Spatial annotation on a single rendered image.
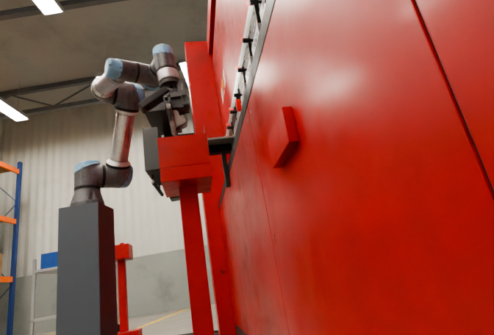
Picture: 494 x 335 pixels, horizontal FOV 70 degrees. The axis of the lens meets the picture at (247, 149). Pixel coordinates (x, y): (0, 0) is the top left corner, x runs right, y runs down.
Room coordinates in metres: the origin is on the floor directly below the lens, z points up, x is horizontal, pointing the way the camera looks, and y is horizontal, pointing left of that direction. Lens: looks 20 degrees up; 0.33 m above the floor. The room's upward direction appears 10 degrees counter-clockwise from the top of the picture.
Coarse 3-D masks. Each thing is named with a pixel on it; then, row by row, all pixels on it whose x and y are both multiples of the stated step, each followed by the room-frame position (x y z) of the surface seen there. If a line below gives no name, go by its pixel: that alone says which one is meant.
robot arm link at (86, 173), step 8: (88, 160) 1.58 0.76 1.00; (80, 168) 1.57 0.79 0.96; (88, 168) 1.58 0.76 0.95; (96, 168) 1.60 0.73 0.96; (104, 168) 1.63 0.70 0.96; (80, 176) 1.57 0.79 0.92; (88, 176) 1.58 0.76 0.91; (96, 176) 1.60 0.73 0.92; (104, 176) 1.63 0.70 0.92; (80, 184) 1.57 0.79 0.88; (88, 184) 1.58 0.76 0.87; (96, 184) 1.61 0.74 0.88; (104, 184) 1.65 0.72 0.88
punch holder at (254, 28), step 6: (258, 6) 1.06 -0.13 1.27; (252, 12) 1.09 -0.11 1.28; (258, 12) 1.06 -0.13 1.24; (252, 18) 1.11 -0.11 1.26; (258, 18) 1.06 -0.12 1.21; (252, 24) 1.13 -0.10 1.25; (258, 24) 1.06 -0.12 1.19; (252, 30) 1.14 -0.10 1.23; (258, 30) 1.06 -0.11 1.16; (252, 36) 1.16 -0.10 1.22; (258, 36) 1.07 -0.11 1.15; (252, 42) 1.18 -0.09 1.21; (252, 48) 1.19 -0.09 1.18
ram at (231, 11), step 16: (224, 0) 1.58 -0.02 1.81; (240, 0) 1.24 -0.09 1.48; (224, 16) 1.66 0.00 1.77; (240, 16) 1.29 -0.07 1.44; (224, 32) 1.75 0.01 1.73; (240, 32) 1.35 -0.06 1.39; (224, 48) 1.84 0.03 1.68; (240, 48) 1.41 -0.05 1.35; (224, 64) 1.93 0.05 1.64; (240, 64) 1.47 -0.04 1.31; (224, 96) 2.15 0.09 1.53; (224, 112) 2.27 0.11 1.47; (224, 128) 2.40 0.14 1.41
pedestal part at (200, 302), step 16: (192, 192) 1.13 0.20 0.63; (192, 208) 1.13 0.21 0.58; (192, 224) 1.13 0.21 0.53; (192, 240) 1.13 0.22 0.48; (192, 256) 1.13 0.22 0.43; (192, 272) 1.13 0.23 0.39; (192, 288) 1.13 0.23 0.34; (208, 288) 1.14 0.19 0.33; (192, 304) 1.13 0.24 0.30; (208, 304) 1.14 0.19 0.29; (192, 320) 1.13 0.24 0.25; (208, 320) 1.14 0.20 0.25
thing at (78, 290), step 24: (72, 216) 1.54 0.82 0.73; (96, 216) 1.54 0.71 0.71; (72, 240) 1.54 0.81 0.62; (96, 240) 1.54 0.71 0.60; (72, 264) 1.54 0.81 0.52; (96, 264) 1.54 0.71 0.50; (72, 288) 1.54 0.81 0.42; (96, 288) 1.54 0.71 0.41; (72, 312) 1.54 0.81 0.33; (96, 312) 1.54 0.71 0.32
